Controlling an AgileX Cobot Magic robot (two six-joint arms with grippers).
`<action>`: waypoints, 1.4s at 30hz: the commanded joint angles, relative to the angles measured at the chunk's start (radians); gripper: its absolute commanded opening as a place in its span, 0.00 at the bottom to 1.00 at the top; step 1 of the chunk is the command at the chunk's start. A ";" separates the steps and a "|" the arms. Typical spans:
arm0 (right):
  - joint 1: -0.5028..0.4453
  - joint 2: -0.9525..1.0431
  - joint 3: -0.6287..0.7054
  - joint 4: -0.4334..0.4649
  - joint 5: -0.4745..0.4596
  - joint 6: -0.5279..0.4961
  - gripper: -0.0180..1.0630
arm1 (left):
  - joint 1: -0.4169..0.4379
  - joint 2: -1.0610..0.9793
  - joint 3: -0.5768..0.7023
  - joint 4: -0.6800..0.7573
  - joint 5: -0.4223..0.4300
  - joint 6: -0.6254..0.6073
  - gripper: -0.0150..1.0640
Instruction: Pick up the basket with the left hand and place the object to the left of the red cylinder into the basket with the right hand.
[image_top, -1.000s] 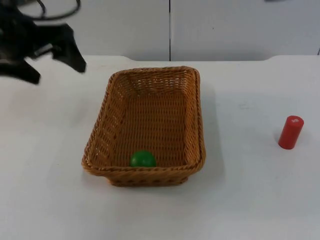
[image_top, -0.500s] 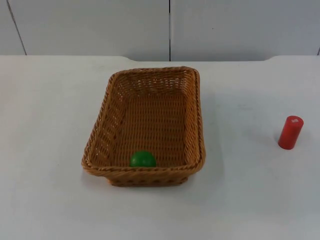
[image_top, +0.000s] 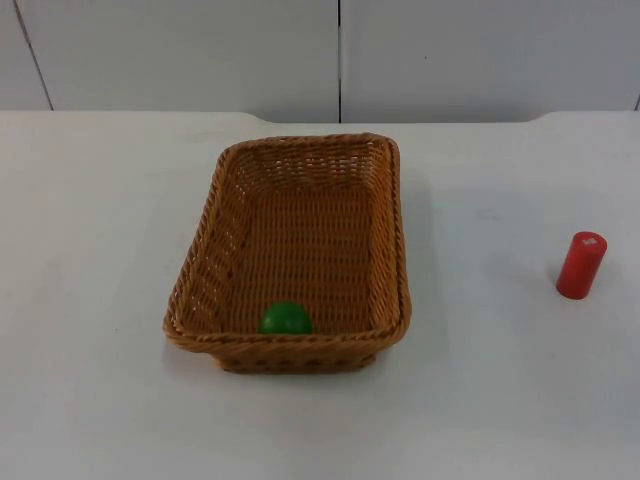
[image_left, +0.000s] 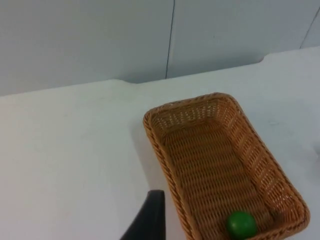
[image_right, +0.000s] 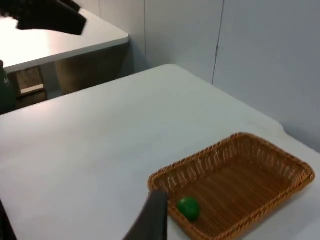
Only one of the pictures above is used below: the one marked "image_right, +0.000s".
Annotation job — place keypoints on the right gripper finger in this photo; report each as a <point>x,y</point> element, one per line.
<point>153,220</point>

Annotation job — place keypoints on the brown wicker basket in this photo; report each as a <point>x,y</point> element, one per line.
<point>240,190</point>

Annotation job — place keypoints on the green ball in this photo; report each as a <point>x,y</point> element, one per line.
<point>188,205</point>

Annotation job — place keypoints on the wooden cabinet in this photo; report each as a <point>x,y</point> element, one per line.
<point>30,82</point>

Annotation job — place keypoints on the dark green container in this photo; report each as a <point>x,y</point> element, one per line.
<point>6,92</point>

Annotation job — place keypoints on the white side table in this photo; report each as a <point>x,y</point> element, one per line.
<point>62,45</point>

